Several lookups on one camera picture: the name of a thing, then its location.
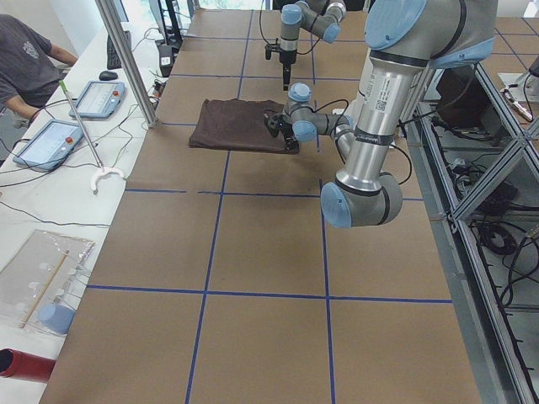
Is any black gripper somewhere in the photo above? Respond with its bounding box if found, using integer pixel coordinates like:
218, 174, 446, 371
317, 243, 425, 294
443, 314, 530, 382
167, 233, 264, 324
264, 39, 297, 91
264, 109, 300, 152

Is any dark brown t-shirt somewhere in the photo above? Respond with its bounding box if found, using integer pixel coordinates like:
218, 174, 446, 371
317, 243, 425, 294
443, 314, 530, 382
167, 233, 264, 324
189, 98, 300, 154

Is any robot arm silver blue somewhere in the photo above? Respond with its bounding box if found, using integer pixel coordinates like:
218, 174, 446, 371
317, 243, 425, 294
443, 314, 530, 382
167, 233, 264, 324
264, 1, 498, 228
261, 1, 347, 91

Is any black keyboard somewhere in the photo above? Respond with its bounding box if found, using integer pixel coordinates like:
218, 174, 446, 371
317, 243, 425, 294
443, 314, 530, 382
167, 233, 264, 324
106, 36, 122, 70

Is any upper teach pendant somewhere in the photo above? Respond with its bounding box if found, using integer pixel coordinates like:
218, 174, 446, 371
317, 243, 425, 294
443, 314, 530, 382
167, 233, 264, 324
75, 81, 125, 120

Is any teach pendant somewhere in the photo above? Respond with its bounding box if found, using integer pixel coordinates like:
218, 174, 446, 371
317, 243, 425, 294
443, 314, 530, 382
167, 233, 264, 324
75, 81, 125, 120
13, 120, 83, 172

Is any black computer mouse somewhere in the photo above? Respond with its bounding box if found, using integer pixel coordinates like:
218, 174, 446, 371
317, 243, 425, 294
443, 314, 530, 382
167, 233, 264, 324
99, 71, 118, 82

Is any white hook grabber pole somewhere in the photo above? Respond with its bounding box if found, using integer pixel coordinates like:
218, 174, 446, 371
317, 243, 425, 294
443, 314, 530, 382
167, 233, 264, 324
59, 80, 126, 195

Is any lower teach pendant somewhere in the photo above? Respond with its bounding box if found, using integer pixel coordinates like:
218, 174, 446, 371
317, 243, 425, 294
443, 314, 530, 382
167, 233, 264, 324
13, 120, 83, 172

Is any seated person grey shirt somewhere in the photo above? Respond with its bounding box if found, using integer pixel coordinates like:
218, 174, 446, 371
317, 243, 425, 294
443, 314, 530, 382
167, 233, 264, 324
1, 13, 77, 121

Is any wooden stick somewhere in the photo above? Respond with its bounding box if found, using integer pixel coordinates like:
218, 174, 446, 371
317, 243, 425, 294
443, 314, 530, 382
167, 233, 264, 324
19, 250, 69, 329

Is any blue plastic cup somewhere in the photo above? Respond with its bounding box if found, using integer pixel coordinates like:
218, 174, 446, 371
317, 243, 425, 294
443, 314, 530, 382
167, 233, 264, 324
38, 303, 76, 335

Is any clear plastic tray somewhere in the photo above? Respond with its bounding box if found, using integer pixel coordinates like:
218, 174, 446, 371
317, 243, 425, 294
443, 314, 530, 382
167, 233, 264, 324
1, 230, 95, 335

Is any red cylinder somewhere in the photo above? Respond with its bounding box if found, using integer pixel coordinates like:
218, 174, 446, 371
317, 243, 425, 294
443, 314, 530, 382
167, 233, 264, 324
1, 348, 56, 383

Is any aluminium frame post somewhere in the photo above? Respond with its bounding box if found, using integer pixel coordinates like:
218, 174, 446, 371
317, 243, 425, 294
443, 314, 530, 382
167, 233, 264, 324
95, 0, 157, 128

